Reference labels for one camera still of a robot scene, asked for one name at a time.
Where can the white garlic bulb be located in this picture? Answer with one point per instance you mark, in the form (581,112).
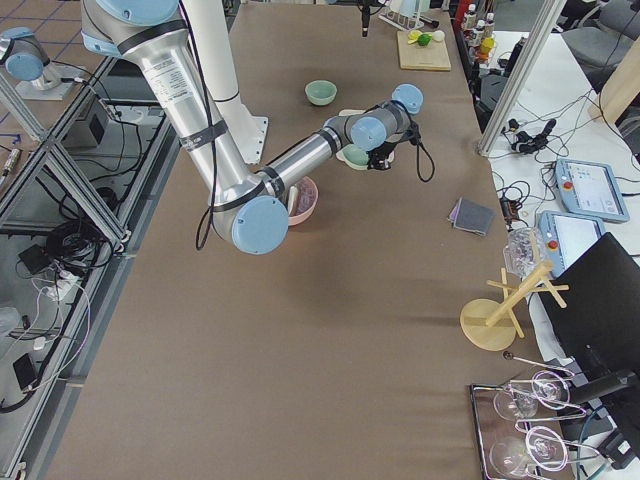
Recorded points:
(438,36)

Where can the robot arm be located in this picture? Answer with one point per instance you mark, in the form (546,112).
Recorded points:
(182,49)
(25,65)

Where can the cream rabbit serving tray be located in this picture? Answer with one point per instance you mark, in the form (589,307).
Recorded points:
(350,114)

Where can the wine glass lower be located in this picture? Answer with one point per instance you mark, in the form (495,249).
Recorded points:
(539,451)

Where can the pink bowl with ice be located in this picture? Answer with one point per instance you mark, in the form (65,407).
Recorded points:
(307,200)

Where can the wine glass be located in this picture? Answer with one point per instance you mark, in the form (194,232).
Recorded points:
(521,399)
(539,451)

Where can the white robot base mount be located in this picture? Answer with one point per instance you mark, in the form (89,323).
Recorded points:
(252,136)

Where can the wooden mug tree stand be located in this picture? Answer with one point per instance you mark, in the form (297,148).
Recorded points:
(492,325)

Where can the wine glass upper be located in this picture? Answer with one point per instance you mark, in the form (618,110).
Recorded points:
(521,399)

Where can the clear crumpled plastic cup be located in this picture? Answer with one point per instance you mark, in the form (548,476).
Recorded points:
(524,251)

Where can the teach pendant tablet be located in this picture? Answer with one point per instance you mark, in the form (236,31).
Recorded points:
(589,188)
(567,236)

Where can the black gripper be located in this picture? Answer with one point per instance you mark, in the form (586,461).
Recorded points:
(378,159)

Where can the teach pendant tablet near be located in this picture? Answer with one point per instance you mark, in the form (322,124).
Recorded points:
(567,236)

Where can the grey folded cloth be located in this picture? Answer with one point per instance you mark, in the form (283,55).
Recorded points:
(469,216)

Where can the teach pendant tablet far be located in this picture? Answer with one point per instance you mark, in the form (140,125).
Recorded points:
(589,188)

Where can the wooden cutting board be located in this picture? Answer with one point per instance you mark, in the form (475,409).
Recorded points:
(433,57)

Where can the aluminium frame post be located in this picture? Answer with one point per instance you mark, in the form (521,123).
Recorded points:
(543,25)

